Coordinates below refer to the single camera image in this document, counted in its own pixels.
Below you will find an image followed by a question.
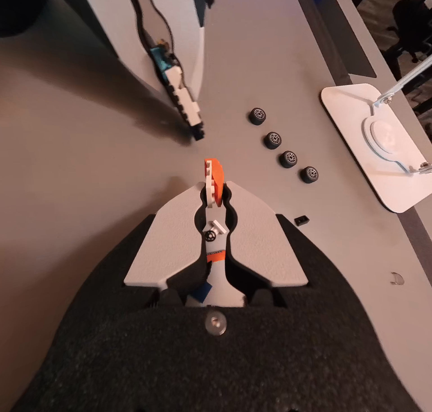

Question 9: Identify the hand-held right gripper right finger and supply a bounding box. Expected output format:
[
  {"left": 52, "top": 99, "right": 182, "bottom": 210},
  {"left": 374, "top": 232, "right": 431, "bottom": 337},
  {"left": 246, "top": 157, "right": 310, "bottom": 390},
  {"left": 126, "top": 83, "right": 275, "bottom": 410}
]
[{"left": 224, "top": 182, "right": 310, "bottom": 298}]

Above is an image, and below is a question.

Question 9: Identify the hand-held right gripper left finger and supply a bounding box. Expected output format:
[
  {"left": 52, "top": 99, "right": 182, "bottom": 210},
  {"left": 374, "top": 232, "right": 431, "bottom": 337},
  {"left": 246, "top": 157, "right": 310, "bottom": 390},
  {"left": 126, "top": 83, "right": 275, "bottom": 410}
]
[{"left": 124, "top": 184, "right": 207, "bottom": 298}]

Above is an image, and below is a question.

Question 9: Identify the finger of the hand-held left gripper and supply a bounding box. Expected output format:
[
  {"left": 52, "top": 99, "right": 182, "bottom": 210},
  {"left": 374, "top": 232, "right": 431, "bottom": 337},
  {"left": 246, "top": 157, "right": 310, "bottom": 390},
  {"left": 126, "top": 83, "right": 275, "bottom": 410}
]
[
  {"left": 145, "top": 0, "right": 206, "bottom": 107},
  {"left": 78, "top": 0, "right": 177, "bottom": 107}
]

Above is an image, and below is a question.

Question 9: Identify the orange lego race car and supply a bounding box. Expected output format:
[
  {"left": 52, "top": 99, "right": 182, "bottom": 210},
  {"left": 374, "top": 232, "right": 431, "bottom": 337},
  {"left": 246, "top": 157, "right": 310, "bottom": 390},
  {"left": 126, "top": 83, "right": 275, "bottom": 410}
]
[{"left": 150, "top": 41, "right": 206, "bottom": 141}]

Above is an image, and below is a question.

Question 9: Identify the small black lego wheel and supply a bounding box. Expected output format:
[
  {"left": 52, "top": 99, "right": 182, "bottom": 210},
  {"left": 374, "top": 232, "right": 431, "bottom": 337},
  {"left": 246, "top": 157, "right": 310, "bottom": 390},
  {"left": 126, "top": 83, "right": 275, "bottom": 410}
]
[{"left": 301, "top": 166, "right": 320, "bottom": 185}]

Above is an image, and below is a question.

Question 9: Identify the black office chair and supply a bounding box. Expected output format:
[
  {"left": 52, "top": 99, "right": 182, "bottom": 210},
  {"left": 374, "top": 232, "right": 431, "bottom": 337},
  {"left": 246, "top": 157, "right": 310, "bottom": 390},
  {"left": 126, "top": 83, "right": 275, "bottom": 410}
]
[{"left": 386, "top": 0, "right": 432, "bottom": 65}]

